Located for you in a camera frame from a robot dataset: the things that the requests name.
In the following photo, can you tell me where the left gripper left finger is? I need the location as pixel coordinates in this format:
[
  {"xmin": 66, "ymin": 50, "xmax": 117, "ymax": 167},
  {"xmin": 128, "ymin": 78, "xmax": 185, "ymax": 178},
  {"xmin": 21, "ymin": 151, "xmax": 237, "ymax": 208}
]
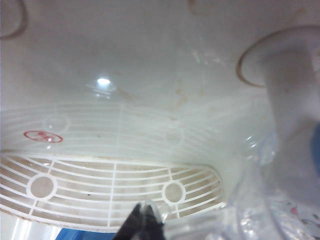
[{"xmin": 119, "ymin": 202, "xmax": 146, "ymax": 240}]

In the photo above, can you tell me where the white drip tray grille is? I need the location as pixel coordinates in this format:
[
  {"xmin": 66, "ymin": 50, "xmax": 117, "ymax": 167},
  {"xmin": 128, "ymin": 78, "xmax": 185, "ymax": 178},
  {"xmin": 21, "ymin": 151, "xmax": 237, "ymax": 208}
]
[{"xmin": 0, "ymin": 153, "xmax": 228, "ymax": 230}]

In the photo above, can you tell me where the clear plastic mug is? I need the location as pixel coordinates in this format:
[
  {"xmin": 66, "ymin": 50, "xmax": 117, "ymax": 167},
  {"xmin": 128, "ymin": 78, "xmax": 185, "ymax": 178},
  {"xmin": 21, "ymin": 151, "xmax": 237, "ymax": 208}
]
[{"xmin": 139, "ymin": 129, "xmax": 320, "ymax": 240}]

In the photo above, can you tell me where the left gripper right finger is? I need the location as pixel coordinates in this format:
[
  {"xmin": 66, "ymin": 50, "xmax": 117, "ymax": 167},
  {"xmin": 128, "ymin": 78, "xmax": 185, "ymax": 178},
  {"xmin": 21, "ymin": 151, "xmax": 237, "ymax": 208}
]
[{"xmin": 145, "ymin": 204, "xmax": 166, "ymax": 240}]

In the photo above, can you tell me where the blue-collared cold water tap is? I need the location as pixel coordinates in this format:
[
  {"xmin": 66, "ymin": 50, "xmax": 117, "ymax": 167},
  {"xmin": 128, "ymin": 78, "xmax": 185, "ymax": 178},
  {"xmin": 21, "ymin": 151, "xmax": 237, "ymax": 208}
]
[{"xmin": 259, "ymin": 24, "xmax": 320, "ymax": 176}]

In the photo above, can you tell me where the white water dispenser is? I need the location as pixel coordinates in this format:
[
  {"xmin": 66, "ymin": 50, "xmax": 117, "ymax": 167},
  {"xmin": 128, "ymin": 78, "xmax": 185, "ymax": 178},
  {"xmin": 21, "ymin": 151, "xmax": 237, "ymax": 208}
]
[{"xmin": 0, "ymin": 0, "xmax": 320, "ymax": 240}]

